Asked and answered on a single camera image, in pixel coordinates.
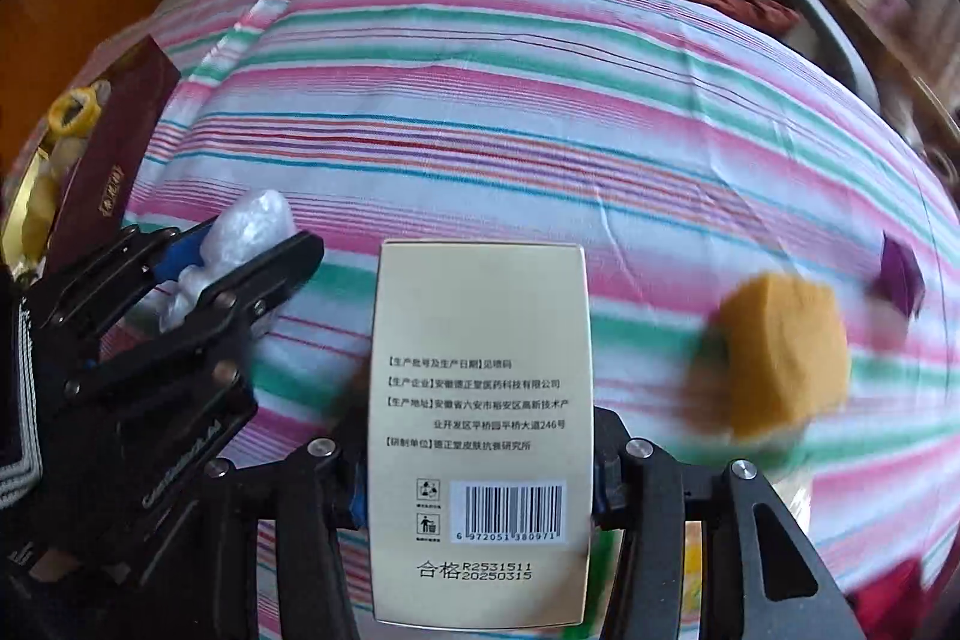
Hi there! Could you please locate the clear plastic bag bundle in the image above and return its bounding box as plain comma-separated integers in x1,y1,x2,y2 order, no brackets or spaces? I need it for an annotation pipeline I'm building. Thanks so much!
158,190,296,333

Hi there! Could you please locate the yellow sponge block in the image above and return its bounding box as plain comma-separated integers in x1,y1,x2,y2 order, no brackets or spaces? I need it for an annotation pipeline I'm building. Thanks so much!
716,273,851,442

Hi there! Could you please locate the cream cardboard box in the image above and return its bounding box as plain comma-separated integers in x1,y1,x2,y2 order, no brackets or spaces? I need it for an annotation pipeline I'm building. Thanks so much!
366,241,594,630

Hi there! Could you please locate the maroon gold gift box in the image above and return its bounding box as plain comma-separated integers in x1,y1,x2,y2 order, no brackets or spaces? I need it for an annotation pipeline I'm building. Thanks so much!
2,35,181,281

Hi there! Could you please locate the red blanket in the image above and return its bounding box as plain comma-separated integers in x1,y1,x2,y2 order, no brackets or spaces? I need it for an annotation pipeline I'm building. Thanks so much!
850,559,926,640

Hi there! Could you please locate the striped bed sheet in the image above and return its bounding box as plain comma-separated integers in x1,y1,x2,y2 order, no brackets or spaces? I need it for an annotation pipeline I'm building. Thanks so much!
125,0,958,596

